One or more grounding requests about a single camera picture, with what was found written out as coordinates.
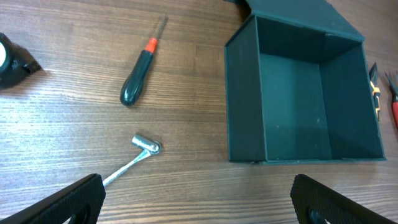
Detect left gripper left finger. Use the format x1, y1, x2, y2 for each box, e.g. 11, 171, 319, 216
1, 174, 106, 224

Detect dark green open box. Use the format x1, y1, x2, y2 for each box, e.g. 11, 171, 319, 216
224, 0, 385, 164

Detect orange black long-nose pliers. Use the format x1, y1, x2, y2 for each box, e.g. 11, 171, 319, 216
369, 62, 381, 121

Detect black tape measure red strap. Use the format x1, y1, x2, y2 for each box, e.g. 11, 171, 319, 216
0, 32, 43, 91

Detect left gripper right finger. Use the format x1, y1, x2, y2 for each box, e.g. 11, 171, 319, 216
290, 174, 395, 224

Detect red-handled wire stripper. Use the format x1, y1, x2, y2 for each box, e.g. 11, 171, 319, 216
384, 72, 398, 127

